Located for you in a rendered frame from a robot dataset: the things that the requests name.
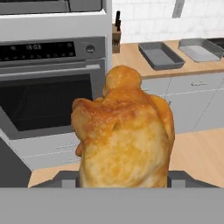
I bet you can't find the silver oven door handle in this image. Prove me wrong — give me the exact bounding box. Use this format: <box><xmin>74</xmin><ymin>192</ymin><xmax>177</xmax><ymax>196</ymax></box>
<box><xmin>0</xmin><ymin>63</ymin><xmax>102</xmax><ymax>82</ymax></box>

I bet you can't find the wooden knife block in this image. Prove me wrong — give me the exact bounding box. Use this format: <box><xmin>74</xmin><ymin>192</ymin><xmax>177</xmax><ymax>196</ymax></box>
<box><xmin>111</xmin><ymin>23</ymin><xmax>123</xmax><ymax>54</ymax></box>

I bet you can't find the pale grey drawer front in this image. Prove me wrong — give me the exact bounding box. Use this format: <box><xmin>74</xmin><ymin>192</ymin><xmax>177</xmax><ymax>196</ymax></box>
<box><xmin>140</xmin><ymin>76</ymin><xmax>173</xmax><ymax>96</ymax></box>
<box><xmin>165</xmin><ymin>72</ymin><xmax>224</xmax><ymax>95</ymax></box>
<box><xmin>8</xmin><ymin>130</ymin><xmax>83</xmax><ymax>172</ymax></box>

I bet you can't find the grey hanging wall tool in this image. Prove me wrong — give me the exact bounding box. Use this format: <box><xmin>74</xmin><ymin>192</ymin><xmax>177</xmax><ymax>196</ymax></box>
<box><xmin>171</xmin><ymin>0</ymin><xmax>186</xmax><ymax>19</ymax></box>

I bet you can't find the silver drawer handle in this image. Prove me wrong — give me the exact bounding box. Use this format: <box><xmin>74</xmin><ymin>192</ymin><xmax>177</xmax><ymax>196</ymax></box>
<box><xmin>191</xmin><ymin>80</ymin><xmax>208</xmax><ymax>87</ymax></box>

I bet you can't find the golden roasted chicken drumstick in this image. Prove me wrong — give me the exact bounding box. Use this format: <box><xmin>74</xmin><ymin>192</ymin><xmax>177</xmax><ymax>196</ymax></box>
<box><xmin>70</xmin><ymin>64</ymin><xmax>176</xmax><ymax>189</ymax></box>

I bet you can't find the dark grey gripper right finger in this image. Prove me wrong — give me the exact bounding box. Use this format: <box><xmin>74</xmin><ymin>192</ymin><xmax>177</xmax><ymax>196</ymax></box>
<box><xmin>166</xmin><ymin>171</ymin><xmax>221</xmax><ymax>189</ymax></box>

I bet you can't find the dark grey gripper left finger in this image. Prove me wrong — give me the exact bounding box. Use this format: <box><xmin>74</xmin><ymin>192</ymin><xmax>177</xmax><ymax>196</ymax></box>
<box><xmin>31</xmin><ymin>171</ymin><xmax>81</xmax><ymax>189</ymax></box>

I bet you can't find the dark grey tupperware container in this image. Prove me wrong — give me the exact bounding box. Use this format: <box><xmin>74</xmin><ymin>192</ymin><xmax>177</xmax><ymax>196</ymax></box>
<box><xmin>137</xmin><ymin>41</ymin><xmax>186</xmax><ymax>72</ymax></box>

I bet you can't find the black tray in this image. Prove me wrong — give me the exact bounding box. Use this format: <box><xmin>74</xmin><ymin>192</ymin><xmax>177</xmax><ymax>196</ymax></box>
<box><xmin>206</xmin><ymin>37</ymin><xmax>224</xmax><ymax>50</ymax></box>

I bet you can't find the light grey tupperware container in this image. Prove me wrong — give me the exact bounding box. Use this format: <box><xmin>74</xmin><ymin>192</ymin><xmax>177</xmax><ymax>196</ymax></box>
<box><xmin>178</xmin><ymin>37</ymin><xmax>224</xmax><ymax>63</ymax></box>

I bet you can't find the stainless steel microwave oven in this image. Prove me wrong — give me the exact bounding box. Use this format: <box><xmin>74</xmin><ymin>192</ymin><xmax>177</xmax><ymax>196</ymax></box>
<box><xmin>0</xmin><ymin>0</ymin><xmax>105</xmax><ymax>16</ymax></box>

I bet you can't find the black knife handle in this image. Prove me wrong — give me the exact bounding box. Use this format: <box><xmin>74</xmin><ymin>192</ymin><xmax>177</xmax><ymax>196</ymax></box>
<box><xmin>115</xmin><ymin>10</ymin><xmax>122</xmax><ymax>32</ymax></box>

